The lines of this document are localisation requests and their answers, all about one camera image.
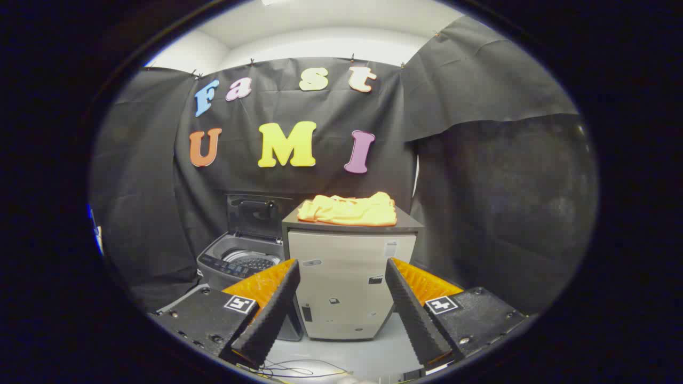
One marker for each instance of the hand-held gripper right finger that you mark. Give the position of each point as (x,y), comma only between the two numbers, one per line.
(413,314)

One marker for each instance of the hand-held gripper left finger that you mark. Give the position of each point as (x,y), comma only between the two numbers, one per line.
(275,309)

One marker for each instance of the grey washing machine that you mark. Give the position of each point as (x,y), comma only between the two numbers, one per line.
(221,250)

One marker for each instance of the orange polo shirt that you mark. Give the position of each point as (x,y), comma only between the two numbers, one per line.
(352,213)

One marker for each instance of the beige cabinet with dark top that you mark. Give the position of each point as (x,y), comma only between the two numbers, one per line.
(347,288)

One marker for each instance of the white and blue device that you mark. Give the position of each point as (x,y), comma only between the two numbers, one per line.
(97,232)

